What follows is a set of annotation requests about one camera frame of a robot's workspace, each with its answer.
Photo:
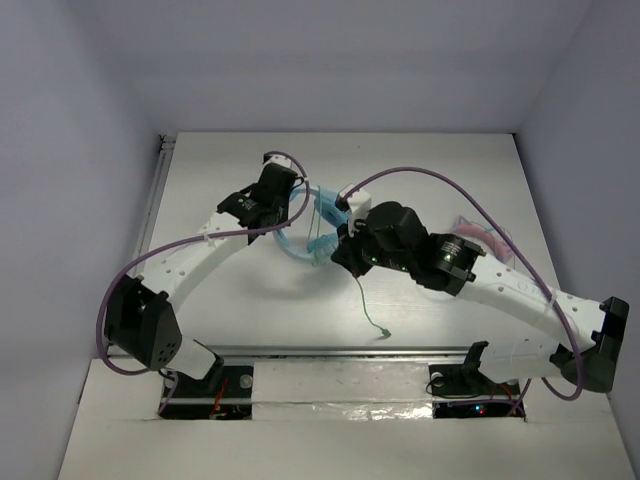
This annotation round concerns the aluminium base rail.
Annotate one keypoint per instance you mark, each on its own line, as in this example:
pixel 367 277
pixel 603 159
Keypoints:
pixel 351 352

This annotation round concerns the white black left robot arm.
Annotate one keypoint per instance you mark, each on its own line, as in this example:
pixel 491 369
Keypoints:
pixel 139 313

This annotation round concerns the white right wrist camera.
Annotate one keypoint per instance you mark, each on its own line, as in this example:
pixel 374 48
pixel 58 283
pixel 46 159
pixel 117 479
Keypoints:
pixel 356 203

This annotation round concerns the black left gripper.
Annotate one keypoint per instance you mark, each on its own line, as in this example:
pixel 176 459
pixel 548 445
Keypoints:
pixel 282 176

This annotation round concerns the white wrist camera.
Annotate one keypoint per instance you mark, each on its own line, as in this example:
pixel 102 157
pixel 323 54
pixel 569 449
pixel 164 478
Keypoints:
pixel 281 159
pixel 356 203

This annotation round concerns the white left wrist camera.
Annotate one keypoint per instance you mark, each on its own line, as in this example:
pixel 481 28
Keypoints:
pixel 281 159

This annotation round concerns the white front board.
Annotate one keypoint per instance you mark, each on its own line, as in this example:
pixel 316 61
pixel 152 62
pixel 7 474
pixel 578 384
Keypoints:
pixel 117 435

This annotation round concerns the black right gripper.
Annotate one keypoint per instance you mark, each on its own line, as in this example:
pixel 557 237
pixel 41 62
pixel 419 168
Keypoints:
pixel 347 251

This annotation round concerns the light blue headphones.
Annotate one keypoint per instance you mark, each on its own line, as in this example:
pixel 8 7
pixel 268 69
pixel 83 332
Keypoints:
pixel 322 239

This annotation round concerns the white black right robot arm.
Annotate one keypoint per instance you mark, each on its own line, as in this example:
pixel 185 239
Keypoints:
pixel 586 335

